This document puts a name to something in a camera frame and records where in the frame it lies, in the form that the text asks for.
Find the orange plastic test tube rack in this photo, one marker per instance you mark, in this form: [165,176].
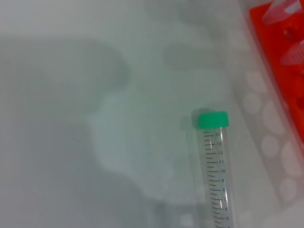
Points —
[273,47]

